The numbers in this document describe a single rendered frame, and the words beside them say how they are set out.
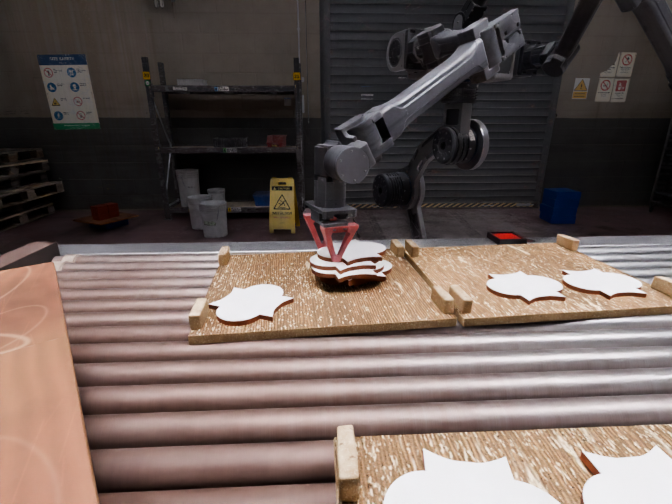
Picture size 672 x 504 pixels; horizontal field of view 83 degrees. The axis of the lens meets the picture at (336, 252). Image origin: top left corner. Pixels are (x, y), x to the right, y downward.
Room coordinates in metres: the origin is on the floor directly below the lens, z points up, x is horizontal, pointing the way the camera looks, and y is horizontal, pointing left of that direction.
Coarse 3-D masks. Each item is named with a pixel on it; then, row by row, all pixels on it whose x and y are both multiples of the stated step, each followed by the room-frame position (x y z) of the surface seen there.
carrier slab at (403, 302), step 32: (256, 256) 0.82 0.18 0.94; (288, 256) 0.82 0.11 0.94; (384, 256) 0.82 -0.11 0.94; (224, 288) 0.65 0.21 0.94; (288, 288) 0.65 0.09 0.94; (320, 288) 0.65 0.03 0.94; (352, 288) 0.65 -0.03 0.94; (384, 288) 0.65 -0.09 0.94; (416, 288) 0.65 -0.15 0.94; (288, 320) 0.53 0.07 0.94; (320, 320) 0.53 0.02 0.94; (352, 320) 0.53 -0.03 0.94; (384, 320) 0.53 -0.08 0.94; (416, 320) 0.53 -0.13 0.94; (448, 320) 0.53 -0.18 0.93
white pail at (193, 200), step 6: (192, 198) 4.56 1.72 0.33; (198, 198) 4.60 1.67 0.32; (204, 198) 4.37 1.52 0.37; (210, 198) 4.47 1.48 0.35; (192, 204) 4.35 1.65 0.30; (192, 210) 4.36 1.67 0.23; (198, 210) 4.35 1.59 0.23; (192, 216) 4.37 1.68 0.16; (198, 216) 4.35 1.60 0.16; (192, 222) 4.38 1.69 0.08; (198, 222) 4.35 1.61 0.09; (198, 228) 4.35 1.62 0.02
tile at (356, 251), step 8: (352, 240) 0.77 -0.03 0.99; (320, 248) 0.72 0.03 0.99; (336, 248) 0.72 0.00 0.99; (352, 248) 0.72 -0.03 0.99; (360, 248) 0.72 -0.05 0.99; (368, 248) 0.72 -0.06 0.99; (376, 248) 0.72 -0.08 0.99; (384, 248) 0.72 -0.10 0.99; (320, 256) 0.68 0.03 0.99; (328, 256) 0.67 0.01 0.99; (344, 256) 0.67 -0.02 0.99; (352, 256) 0.67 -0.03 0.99; (360, 256) 0.67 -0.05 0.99; (368, 256) 0.67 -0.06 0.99; (376, 256) 0.67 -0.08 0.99
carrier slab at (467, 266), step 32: (448, 256) 0.82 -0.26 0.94; (480, 256) 0.82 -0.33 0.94; (512, 256) 0.82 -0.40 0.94; (544, 256) 0.82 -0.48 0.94; (576, 256) 0.82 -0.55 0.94; (448, 288) 0.65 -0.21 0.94; (480, 288) 0.65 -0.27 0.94; (480, 320) 0.54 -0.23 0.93; (512, 320) 0.54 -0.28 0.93; (544, 320) 0.55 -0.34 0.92
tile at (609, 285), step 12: (564, 276) 0.68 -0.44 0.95; (576, 276) 0.68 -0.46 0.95; (588, 276) 0.68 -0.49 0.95; (600, 276) 0.68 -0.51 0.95; (612, 276) 0.68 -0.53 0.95; (624, 276) 0.68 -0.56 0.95; (576, 288) 0.64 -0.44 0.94; (588, 288) 0.63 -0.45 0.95; (600, 288) 0.63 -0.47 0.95; (612, 288) 0.63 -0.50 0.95; (624, 288) 0.63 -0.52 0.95; (636, 288) 0.63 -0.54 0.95
